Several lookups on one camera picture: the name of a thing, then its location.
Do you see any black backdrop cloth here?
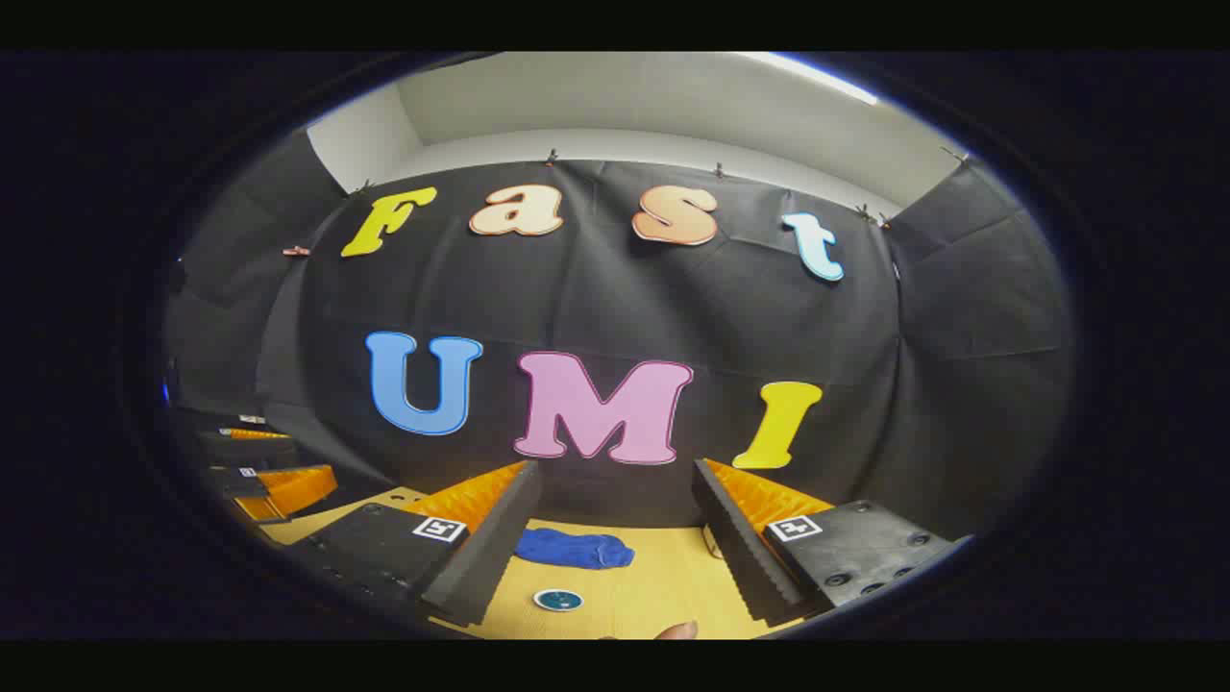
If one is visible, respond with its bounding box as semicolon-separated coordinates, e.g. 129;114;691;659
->
163;125;1075;544

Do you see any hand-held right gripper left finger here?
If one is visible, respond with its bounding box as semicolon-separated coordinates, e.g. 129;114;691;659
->
274;459;545;630

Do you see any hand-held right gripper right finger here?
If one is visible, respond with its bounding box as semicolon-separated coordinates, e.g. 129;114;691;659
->
690;457;976;628

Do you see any blue cloth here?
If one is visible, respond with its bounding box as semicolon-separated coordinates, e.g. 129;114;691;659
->
513;528;636;571

